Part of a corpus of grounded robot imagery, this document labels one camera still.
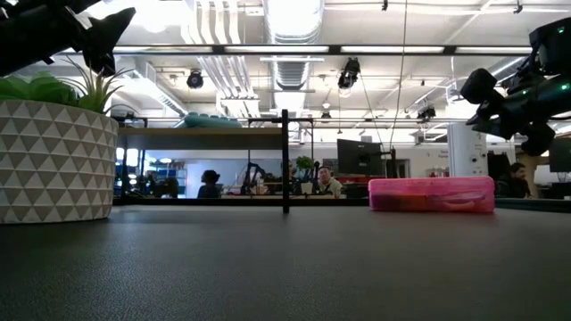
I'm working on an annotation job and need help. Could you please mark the pink translucent plastic pencil case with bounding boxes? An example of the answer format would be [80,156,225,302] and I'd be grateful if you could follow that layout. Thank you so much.
[368,176,496,214]

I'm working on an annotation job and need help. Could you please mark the green artificial succulent plant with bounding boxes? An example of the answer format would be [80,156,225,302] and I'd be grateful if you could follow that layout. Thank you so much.
[0,56,135,115]

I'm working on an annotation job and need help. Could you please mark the small potted background plant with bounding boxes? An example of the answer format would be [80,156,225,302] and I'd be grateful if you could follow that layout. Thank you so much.
[295,155,315,195]

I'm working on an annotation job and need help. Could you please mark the wooden shelf black metal legs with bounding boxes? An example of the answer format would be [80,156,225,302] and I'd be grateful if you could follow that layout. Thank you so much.
[113,110,294,211]

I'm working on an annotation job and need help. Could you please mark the black table mat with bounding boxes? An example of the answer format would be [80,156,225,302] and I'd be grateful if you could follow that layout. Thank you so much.
[0,204,571,321]

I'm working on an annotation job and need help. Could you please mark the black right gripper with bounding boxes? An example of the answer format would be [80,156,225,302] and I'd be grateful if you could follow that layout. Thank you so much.
[466,73,571,156]

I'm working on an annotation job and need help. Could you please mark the white triangle-patterned plant pot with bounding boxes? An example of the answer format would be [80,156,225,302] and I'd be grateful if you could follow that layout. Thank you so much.
[0,98,120,224]

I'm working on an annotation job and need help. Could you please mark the black aluminium table frame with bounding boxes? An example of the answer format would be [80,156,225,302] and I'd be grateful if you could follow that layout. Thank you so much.
[111,43,571,211]

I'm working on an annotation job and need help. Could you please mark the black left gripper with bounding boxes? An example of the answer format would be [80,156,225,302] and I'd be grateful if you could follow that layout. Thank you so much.
[0,0,137,77]

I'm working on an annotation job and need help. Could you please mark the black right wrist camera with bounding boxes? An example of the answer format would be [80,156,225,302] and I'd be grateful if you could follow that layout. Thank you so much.
[459,68,505,111]

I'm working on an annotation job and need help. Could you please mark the black computer monitor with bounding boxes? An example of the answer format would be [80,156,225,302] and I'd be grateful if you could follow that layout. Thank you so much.
[548,137,571,173]
[336,138,385,177]
[486,151,512,183]

